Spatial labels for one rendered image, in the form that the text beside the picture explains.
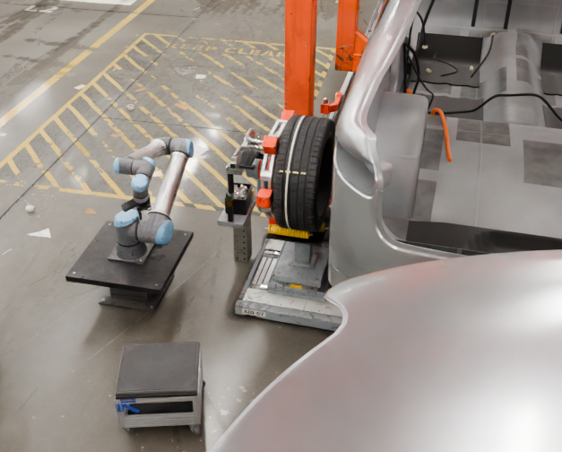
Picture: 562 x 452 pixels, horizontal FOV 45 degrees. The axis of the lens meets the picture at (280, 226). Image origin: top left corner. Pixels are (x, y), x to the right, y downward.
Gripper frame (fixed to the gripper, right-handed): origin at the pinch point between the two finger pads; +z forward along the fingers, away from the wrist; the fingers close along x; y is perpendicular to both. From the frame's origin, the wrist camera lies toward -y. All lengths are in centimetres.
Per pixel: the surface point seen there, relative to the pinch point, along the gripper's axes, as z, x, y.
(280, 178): -55, -28, 72
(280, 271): 18, -50, 76
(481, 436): -296, -198, -5
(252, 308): 26, -66, 53
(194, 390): -32, -119, -1
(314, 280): 12, -64, 92
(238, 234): 39, -9, 64
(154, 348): -17, -88, -13
